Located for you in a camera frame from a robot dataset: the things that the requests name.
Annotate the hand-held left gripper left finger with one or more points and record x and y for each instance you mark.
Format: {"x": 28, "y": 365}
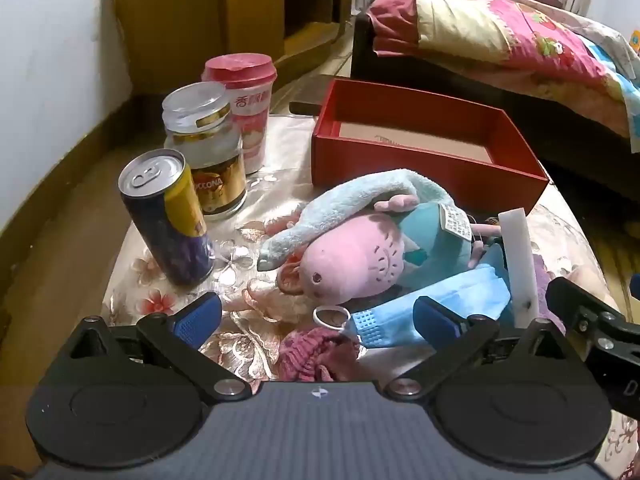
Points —
{"x": 197, "y": 317}

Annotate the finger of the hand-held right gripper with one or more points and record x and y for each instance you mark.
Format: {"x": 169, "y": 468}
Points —
{"x": 575, "y": 302}

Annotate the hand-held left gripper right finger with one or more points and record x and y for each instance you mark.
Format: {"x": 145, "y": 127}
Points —
{"x": 435, "y": 320}

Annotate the purple cloth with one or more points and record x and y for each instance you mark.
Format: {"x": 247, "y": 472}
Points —
{"x": 542, "y": 280}

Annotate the blue face mask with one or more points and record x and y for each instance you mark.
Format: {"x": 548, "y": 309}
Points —
{"x": 390, "y": 320}

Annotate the white foam block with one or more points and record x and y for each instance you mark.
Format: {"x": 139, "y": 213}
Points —
{"x": 517, "y": 260}

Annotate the pink plush toy teal dress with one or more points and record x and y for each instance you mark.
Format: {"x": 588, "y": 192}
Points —
{"x": 345, "y": 260}

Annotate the red cardboard box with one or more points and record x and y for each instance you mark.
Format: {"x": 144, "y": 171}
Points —
{"x": 400, "y": 170}

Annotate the purple and yellow drink can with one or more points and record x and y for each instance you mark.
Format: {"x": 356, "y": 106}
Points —
{"x": 165, "y": 225}

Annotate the pink knitted cloth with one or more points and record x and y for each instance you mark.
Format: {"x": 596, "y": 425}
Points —
{"x": 305, "y": 355}

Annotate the glass jar with gold label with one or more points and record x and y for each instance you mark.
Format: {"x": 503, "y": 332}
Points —
{"x": 215, "y": 180}

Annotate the floral tablecloth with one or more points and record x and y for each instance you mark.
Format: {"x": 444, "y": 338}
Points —
{"x": 280, "y": 180}

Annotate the red-lidded milk tea cup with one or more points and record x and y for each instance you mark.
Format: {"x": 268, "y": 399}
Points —
{"x": 250, "y": 110}

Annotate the pink printed blanket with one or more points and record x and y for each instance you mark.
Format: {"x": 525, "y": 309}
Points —
{"x": 500, "y": 35}

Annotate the wooden cabinet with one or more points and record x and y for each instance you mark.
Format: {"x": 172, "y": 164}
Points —
{"x": 170, "y": 25}

